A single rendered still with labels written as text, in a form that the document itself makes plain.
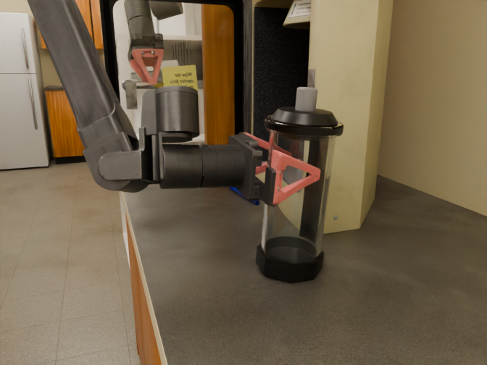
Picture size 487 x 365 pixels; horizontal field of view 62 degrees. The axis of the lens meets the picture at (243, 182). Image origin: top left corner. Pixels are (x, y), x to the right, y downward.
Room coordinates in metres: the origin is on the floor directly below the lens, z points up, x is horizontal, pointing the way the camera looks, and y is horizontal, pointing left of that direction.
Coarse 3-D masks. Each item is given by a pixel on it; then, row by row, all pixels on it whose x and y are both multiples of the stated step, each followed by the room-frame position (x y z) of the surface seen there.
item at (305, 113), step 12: (300, 96) 0.55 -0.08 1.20; (312, 96) 0.55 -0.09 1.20; (288, 108) 0.57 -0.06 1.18; (300, 108) 0.55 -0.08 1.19; (312, 108) 0.55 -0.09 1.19; (276, 120) 0.54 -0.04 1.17; (288, 120) 0.53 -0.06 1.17; (300, 120) 0.52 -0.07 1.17; (312, 120) 0.52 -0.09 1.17; (324, 120) 0.53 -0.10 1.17; (336, 120) 0.55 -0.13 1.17
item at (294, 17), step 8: (296, 0) 0.83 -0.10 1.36; (304, 0) 0.81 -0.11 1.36; (296, 8) 0.82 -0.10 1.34; (304, 8) 0.80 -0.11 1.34; (288, 16) 0.83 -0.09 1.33; (296, 16) 0.80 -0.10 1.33; (304, 16) 0.79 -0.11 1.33; (288, 24) 0.82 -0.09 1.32; (296, 24) 0.91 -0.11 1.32; (304, 24) 0.93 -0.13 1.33
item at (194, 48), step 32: (128, 0) 0.87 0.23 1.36; (128, 32) 0.87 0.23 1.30; (160, 32) 0.89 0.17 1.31; (192, 32) 0.92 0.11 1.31; (224, 32) 0.95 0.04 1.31; (128, 64) 0.86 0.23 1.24; (160, 64) 0.89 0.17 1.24; (192, 64) 0.92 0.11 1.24; (224, 64) 0.95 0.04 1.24; (224, 96) 0.95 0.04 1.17; (224, 128) 0.95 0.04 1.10
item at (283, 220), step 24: (288, 144) 0.53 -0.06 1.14; (312, 144) 0.52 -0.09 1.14; (288, 168) 0.53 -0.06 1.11; (312, 192) 0.52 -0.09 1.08; (264, 216) 0.56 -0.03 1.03; (288, 216) 0.52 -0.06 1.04; (312, 216) 0.53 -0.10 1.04; (264, 240) 0.55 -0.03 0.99; (288, 240) 0.52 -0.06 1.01; (312, 240) 0.53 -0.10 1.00
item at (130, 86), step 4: (128, 84) 0.84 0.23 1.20; (132, 84) 0.85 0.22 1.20; (128, 88) 0.84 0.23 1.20; (132, 88) 0.85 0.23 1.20; (128, 92) 0.85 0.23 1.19; (132, 92) 0.85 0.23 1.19; (136, 92) 0.85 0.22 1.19; (128, 96) 0.85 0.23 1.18; (132, 96) 0.85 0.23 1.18; (136, 96) 0.85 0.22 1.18; (128, 100) 0.85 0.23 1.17; (132, 100) 0.85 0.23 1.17; (136, 100) 0.85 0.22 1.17; (128, 104) 0.85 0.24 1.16; (132, 104) 0.85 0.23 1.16; (136, 104) 0.85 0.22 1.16; (128, 108) 0.85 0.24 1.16; (132, 108) 0.85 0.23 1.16; (136, 108) 0.85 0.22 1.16
